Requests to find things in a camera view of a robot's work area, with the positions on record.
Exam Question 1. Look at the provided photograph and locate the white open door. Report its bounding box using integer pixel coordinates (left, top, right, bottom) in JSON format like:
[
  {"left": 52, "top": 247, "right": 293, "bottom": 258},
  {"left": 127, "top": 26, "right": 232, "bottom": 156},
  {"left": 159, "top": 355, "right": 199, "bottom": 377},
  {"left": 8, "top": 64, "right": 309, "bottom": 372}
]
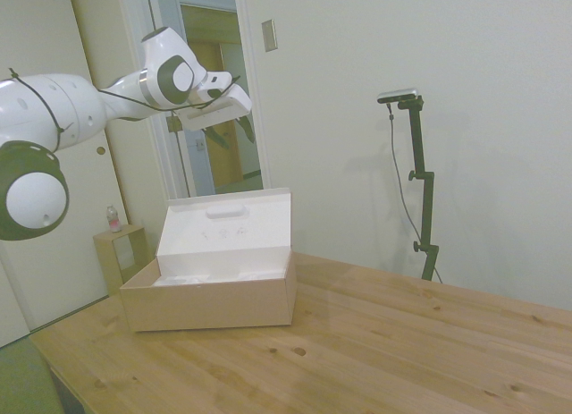
[{"left": 146, "top": 0, "right": 200, "bottom": 201}]

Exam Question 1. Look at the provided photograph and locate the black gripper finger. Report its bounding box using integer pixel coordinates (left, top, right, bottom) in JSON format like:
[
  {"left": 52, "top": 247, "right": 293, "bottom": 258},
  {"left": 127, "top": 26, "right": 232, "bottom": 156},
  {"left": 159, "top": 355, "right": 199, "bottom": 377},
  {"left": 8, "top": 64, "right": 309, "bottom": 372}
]
[
  {"left": 236, "top": 114, "right": 257, "bottom": 144},
  {"left": 205, "top": 124, "right": 231, "bottom": 149}
]

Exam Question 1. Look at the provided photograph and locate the white closet door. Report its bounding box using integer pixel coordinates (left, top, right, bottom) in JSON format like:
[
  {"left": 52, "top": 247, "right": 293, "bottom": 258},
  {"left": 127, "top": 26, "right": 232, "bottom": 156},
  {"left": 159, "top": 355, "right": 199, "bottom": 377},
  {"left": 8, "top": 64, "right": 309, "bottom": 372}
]
[{"left": 0, "top": 0, "right": 131, "bottom": 349}]

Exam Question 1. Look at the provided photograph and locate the wooden cube shelf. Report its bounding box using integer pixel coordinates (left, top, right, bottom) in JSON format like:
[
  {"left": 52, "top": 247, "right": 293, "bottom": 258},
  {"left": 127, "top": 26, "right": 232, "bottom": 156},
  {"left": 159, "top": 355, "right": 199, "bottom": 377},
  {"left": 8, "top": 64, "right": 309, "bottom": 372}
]
[{"left": 92, "top": 224, "right": 148, "bottom": 297}]

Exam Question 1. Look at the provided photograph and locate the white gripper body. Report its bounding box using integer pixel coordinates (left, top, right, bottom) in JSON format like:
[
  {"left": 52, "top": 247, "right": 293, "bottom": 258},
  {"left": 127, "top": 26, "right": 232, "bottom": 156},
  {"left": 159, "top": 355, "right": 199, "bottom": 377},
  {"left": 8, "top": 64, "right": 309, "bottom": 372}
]
[{"left": 172, "top": 85, "right": 254, "bottom": 133}]

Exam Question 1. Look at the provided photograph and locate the brown cardboard box with lid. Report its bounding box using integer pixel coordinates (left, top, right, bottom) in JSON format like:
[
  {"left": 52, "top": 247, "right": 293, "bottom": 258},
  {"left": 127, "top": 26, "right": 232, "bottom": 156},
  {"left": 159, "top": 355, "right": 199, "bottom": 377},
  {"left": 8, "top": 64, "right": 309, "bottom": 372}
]
[{"left": 119, "top": 187, "right": 299, "bottom": 334}]

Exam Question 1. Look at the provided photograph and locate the clear bottle with pink liquid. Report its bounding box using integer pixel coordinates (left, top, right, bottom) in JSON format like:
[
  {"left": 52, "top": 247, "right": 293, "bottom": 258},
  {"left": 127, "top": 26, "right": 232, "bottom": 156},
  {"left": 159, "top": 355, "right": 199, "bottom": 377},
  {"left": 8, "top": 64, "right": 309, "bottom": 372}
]
[{"left": 105, "top": 204, "right": 122, "bottom": 233}]

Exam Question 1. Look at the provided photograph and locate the beige wall switch plate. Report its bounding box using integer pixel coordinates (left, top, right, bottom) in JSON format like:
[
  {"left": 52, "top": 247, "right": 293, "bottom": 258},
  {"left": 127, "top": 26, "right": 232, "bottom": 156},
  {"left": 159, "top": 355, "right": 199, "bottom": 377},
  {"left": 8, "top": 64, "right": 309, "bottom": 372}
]
[{"left": 261, "top": 19, "right": 279, "bottom": 54}]

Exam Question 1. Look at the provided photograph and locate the grey stereo camera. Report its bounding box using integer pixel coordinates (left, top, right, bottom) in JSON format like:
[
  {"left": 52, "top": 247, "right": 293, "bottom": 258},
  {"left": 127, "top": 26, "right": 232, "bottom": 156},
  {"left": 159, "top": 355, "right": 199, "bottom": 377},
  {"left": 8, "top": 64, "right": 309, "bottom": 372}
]
[{"left": 376, "top": 87, "right": 423, "bottom": 106}]

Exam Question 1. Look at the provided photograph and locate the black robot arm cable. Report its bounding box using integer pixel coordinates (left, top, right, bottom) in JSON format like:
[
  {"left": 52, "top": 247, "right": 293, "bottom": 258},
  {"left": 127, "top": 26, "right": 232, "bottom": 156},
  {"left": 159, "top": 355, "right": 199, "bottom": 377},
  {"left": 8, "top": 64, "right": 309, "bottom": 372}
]
[{"left": 7, "top": 67, "right": 242, "bottom": 154}]

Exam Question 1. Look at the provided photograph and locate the black camera stand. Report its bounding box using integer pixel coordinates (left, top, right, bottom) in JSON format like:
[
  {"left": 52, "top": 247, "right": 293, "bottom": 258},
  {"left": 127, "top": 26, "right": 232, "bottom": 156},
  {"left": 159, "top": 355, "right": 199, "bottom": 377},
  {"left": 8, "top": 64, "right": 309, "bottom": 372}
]
[{"left": 394, "top": 96, "right": 442, "bottom": 283}]

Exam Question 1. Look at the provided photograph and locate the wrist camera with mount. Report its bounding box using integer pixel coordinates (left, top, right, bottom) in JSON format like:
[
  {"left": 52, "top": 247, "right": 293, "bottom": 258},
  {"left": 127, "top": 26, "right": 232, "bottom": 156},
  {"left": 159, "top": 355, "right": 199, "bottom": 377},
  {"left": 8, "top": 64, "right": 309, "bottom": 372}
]
[{"left": 185, "top": 98, "right": 234, "bottom": 121}]

